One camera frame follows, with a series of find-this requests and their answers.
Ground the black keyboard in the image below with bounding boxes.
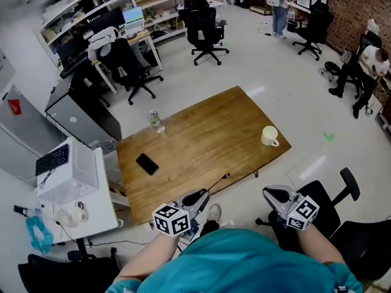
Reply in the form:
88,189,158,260
34,143,70,177

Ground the wooden low cabinet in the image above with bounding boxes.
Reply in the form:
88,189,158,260
248,0,273,16

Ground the white jacket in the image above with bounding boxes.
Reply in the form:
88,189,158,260
87,26,120,62

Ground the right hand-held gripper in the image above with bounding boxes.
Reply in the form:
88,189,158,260
262,184,321,232

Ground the black smartphone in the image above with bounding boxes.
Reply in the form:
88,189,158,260
135,153,160,177

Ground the person in teal shirt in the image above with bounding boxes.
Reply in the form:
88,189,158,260
105,228,364,293

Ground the white side cabinet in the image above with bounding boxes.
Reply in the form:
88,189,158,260
35,146,120,245

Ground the small metal spoon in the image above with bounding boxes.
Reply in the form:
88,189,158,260
207,172,232,194

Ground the person's left forearm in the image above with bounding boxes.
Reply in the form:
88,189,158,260
113,232,185,284

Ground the black fabric chair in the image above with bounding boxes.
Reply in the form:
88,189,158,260
329,214,391,283

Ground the black high-back office chair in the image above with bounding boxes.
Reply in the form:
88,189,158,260
292,0,335,62

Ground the white storage box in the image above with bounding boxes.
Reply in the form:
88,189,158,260
37,137,100,204

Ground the grey refrigerator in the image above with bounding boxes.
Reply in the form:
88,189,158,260
0,84,67,180

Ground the person's white shoe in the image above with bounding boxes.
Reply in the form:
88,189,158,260
206,203,222,226

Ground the black office chair with jacket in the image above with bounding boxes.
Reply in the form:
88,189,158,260
95,37,165,106

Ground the open laptop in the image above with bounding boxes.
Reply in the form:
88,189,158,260
122,5,145,35

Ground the black mesh office chair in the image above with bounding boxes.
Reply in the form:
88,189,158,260
178,0,230,67

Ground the black chair with wheels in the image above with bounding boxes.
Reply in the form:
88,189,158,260
17,247,120,293

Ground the black computer monitor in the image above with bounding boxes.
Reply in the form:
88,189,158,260
86,7,127,35

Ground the teal cloth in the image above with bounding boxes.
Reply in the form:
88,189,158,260
25,216,55,255

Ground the cream ceramic mug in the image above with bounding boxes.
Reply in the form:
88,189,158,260
260,125,280,148

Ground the black cable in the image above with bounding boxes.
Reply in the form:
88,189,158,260
56,220,151,247

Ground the clear plastic water bottle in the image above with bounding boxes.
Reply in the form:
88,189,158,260
146,109,166,134

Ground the black computer tower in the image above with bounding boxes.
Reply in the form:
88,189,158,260
45,74,123,150

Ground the black armrest office chair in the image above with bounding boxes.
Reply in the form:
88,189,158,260
254,167,362,253

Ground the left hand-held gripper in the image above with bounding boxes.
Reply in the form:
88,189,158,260
151,189,211,241

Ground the person's right forearm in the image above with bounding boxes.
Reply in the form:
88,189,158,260
294,223,346,267

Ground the black round stool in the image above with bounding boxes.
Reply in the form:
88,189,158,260
321,60,342,82

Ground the red sticker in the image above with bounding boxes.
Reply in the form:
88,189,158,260
7,98,23,116

